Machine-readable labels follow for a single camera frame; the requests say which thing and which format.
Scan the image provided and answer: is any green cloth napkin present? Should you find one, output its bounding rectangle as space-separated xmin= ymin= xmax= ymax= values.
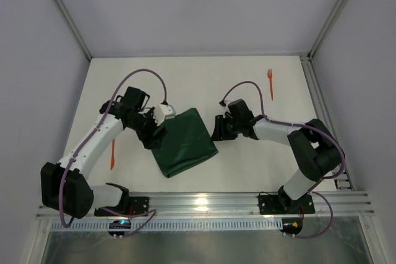
xmin=152 ymin=108 xmax=218 ymax=178

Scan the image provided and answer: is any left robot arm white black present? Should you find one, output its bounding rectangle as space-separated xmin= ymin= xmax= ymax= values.
xmin=40 ymin=87 xmax=175 ymax=219

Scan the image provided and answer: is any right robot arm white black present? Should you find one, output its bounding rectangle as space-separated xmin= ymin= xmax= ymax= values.
xmin=211 ymin=99 xmax=345 ymax=214

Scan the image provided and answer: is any orange plastic knife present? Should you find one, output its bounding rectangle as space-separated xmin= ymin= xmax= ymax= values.
xmin=110 ymin=139 xmax=115 ymax=171

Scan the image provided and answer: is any orange plastic fork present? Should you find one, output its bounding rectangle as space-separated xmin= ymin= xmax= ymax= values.
xmin=267 ymin=69 xmax=273 ymax=101

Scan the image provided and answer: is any left black controller board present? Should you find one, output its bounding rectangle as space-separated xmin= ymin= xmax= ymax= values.
xmin=108 ymin=219 xmax=131 ymax=237

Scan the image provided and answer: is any black controller board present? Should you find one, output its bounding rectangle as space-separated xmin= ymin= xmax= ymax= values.
xmin=108 ymin=219 xmax=131 ymax=237
xmin=280 ymin=219 xmax=303 ymax=236

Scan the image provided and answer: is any right black controller board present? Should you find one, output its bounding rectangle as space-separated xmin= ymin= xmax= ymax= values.
xmin=280 ymin=219 xmax=303 ymax=236

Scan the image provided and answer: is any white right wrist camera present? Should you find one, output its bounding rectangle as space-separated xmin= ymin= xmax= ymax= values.
xmin=218 ymin=100 xmax=231 ymax=108

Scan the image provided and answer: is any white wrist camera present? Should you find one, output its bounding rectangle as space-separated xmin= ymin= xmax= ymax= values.
xmin=153 ymin=104 xmax=176 ymax=125
xmin=218 ymin=100 xmax=231 ymax=108

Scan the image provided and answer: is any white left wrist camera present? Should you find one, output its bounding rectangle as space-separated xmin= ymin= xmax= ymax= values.
xmin=153 ymin=104 xmax=176 ymax=125

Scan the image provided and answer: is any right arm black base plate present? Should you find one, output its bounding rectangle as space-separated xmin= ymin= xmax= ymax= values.
xmin=257 ymin=192 xmax=316 ymax=215

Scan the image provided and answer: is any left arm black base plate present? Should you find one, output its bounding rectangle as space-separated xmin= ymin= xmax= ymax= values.
xmin=94 ymin=195 xmax=150 ymax=217

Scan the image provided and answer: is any slotted grey cable duct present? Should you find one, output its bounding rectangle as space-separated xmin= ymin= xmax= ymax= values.
xmin=50 ymin=217 xmax=282 ymax=232

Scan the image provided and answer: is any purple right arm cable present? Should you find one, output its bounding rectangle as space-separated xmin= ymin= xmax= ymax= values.
xmin=221 ymin=81 xmax=346 ymax=239

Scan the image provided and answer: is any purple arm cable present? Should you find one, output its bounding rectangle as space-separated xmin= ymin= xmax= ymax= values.
xmin=58 ymin=69 xmax=170 ymax=242
xmin=221 ymin=81 xmax=346 ymax=239

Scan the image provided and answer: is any aluminium frame rail right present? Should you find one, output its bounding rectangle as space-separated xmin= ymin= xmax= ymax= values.
xmin=299 ymin=53 xmax=355 ymax=191

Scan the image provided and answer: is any aluminium frame post left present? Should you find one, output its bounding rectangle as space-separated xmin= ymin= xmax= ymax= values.
xmin=53 ymin=0 xmax=93 ymax=62

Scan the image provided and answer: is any aluminium frame post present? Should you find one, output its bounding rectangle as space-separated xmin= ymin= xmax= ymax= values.
xmin=308 ymin=0 xmax=348 ymax=60
xmin=53 ymin=0 xmax=93 ymax=62

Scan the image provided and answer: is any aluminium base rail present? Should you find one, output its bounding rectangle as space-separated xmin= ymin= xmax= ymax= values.
xmin=36 ymin=191 xmax=374 ymax=218

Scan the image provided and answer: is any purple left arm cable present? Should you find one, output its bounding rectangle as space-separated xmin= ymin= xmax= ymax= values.
xmin=58 ymin=69 xmax=170 ymax=242

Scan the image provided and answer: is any aluminium frame post right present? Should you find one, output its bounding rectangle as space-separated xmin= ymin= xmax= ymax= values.
xmin=308 ymin=0 xmax=348 ymax=60

